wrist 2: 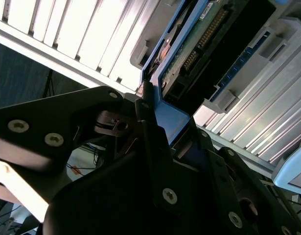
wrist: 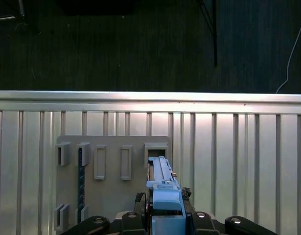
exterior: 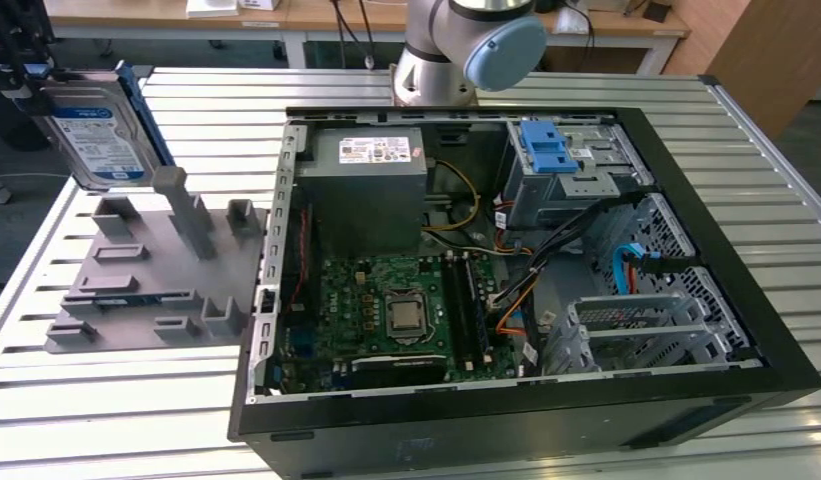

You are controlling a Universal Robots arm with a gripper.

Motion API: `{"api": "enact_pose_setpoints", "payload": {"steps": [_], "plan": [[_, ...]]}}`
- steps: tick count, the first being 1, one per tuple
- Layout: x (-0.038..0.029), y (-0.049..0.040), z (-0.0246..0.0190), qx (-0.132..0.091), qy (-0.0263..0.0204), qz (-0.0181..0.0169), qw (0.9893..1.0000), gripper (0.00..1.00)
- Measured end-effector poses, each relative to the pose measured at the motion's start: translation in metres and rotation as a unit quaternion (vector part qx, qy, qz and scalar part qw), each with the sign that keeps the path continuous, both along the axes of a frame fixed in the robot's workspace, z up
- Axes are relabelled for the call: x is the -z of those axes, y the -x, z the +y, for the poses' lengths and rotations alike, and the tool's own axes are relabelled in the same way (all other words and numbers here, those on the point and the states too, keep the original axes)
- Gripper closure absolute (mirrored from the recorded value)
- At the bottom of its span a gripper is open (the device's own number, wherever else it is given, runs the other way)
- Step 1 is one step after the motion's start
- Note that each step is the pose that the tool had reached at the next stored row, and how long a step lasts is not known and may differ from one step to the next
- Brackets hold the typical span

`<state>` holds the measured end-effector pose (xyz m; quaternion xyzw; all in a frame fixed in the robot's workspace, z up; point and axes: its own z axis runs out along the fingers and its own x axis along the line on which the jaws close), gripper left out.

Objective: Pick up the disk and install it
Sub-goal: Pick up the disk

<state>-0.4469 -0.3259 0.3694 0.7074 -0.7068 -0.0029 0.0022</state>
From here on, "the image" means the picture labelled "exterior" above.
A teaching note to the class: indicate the small white box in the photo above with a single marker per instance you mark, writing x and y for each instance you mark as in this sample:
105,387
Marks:
257,4

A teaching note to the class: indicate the black graphics card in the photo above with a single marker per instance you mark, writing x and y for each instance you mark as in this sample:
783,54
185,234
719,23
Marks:
397,370

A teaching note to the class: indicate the short wooden desk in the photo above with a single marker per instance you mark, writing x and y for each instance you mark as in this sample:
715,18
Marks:
651,31

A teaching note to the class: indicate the wooden cabinet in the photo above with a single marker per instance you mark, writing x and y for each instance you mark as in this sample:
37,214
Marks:
771,50

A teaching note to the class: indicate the large white box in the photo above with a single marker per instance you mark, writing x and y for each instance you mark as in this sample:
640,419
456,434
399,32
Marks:
213,7

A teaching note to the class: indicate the green motherboard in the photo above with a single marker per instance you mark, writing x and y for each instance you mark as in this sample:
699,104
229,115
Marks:
347,300

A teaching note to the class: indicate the black bin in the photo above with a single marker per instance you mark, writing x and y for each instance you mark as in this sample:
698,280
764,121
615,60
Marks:
17,135

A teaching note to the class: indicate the grey parts rack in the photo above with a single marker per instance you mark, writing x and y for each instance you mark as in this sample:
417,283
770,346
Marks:
157,270

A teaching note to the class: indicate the blue plastic latch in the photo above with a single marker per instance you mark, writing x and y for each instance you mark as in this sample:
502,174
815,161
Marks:
540,145

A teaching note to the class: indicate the silver CPU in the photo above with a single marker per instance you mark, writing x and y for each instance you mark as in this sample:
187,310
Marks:
405,316

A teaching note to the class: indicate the CPU socket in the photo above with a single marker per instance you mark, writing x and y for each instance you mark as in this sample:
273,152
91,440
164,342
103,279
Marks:
407,294

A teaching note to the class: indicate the hard disk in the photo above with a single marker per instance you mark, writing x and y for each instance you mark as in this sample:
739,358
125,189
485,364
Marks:
97,135

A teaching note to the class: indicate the black PC case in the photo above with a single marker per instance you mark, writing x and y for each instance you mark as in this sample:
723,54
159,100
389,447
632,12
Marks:
451,430

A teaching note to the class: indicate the metal optical drive cage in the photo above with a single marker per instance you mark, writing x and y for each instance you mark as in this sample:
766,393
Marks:
587,187

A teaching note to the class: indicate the long wooden desk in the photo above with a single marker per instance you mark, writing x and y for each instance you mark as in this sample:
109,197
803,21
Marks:
151,20

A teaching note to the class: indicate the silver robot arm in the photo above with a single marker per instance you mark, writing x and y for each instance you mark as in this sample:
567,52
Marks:
437,75

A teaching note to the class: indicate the grey power supply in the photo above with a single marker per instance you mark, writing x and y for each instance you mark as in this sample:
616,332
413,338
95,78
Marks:
364,210

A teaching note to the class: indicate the RAM stick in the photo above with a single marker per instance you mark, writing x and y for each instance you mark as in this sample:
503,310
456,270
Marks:
480,320

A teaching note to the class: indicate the metal disk bay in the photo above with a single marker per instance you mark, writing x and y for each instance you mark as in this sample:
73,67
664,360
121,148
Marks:
644,333

